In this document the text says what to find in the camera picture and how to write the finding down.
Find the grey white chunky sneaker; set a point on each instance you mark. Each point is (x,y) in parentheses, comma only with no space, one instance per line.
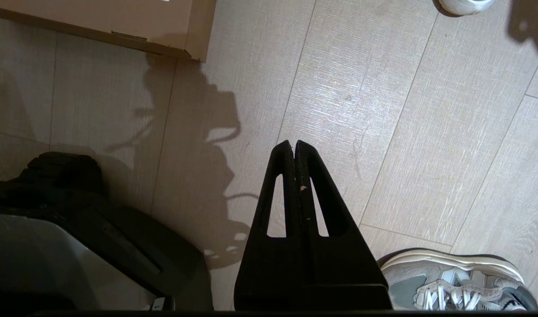
(427,281)

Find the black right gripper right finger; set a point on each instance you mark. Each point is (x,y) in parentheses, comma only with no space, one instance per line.
(343,259)

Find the black grey robot base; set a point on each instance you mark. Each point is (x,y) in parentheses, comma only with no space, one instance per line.
(97,229)

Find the brown cardboard shoe box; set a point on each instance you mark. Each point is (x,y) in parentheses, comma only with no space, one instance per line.
(97,17)

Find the white lace-up sneaker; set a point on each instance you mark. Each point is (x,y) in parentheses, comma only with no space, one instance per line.
(465,5)

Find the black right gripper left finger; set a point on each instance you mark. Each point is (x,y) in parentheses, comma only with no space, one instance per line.
(260,264)

